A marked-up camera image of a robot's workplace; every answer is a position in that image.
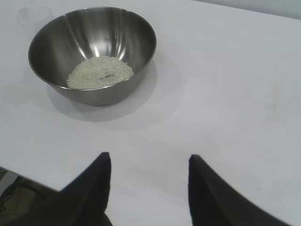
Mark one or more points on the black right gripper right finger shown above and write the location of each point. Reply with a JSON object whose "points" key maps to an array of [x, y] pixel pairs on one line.
{"points": [[211, 202]]}

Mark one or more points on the white rice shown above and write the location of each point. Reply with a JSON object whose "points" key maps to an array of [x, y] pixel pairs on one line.
{"points": [[94, 73]]}

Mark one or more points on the stainless steel mixing bowl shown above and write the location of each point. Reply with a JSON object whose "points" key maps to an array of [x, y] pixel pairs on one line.
{"points": [[70, 40]]}

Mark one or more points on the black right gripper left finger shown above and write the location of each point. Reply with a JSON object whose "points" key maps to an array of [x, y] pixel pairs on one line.
{"points": [[87, 195]]}

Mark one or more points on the translucent plastic measuring cup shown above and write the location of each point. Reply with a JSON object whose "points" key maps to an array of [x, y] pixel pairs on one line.
{"points": [[26, 16]]}

